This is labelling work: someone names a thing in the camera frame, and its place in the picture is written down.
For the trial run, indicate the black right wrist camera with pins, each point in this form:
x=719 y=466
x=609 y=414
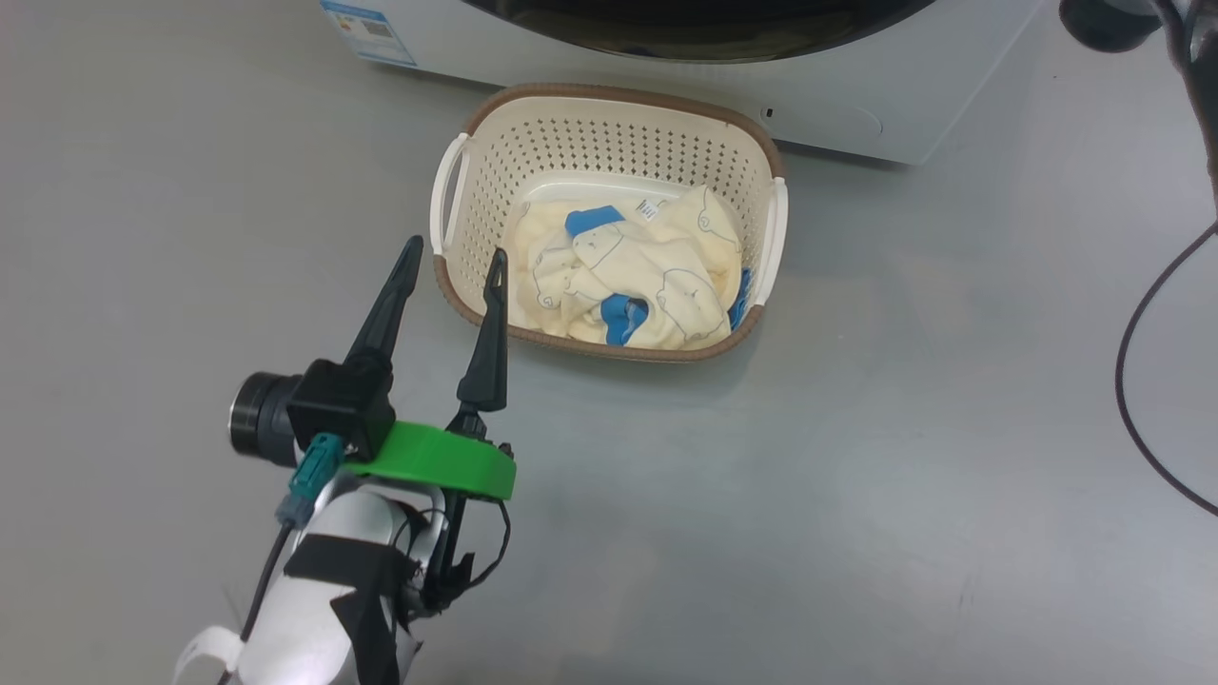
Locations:
x=1109 y=24

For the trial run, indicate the teal left camera connector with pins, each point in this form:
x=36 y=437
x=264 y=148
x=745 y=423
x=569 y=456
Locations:
x=312 y=476

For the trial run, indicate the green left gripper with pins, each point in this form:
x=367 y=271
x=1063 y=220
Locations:
x=447 y=461

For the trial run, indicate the cream bear print garment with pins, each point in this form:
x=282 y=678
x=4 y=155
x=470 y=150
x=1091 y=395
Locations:
x=657 y=276

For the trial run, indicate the white washing machine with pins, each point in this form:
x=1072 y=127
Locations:
x=904 y=86

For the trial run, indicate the black round washing machine door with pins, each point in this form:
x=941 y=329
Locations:
x=704 y=33

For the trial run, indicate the cream perforated laundry basket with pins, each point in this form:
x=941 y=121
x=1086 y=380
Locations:
x=609 y=143

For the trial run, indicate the blue energy label sticker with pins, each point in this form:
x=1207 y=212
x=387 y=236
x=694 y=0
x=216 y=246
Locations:
x=373 y=30

